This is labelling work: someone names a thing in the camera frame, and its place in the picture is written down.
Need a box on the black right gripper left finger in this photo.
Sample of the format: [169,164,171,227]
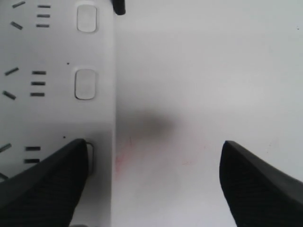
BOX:
[0,139,89,227]

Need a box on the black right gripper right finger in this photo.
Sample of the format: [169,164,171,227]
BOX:
[219,141,303,227]

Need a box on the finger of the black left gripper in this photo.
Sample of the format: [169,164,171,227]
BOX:
[111,0,126,16]

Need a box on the white five-outlet power strip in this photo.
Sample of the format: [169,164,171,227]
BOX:
[0,0,116,227]

